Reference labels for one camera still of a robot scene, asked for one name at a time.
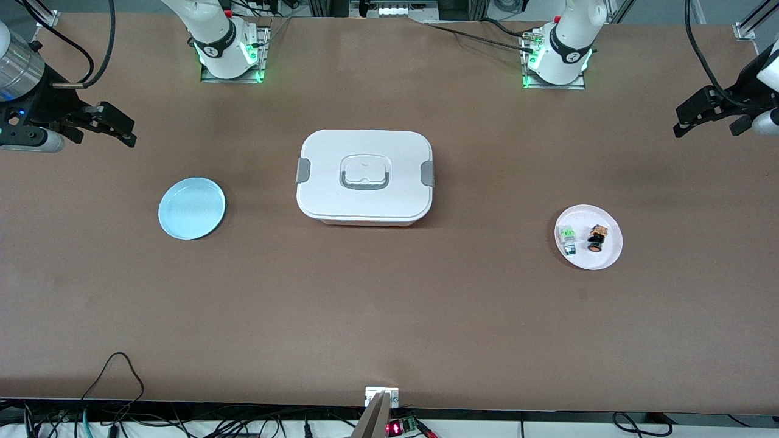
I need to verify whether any black braided cable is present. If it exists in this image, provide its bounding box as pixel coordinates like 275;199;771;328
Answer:
420;18;536;52

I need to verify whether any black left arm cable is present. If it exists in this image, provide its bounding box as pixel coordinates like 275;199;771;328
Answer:
683;0;779;113

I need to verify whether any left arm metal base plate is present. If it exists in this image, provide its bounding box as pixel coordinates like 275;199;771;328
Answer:
520;30;587;91

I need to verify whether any thin black looped cable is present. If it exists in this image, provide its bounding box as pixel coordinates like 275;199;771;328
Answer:
79;352;147;405

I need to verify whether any white plate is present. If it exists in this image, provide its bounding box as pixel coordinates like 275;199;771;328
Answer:
554;204;624;271

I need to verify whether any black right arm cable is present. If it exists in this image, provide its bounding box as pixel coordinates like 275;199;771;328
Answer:
12;0;116;89

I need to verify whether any light blue plate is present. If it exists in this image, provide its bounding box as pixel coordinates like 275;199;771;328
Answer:
158;177;226;240

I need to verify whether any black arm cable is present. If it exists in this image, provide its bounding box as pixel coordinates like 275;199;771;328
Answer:
683;0;779;113
12;0;116;89

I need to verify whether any small metal bracket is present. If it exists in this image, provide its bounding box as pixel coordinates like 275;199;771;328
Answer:
365;387;400;408

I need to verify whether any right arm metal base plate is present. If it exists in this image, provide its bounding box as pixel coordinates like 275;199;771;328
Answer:
201;24;272;84

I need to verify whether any white lidded container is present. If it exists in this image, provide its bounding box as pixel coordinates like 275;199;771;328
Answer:
296;129;436;227

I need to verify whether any aluminium profile bar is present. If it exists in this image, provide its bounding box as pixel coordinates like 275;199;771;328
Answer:
352;392;393;438

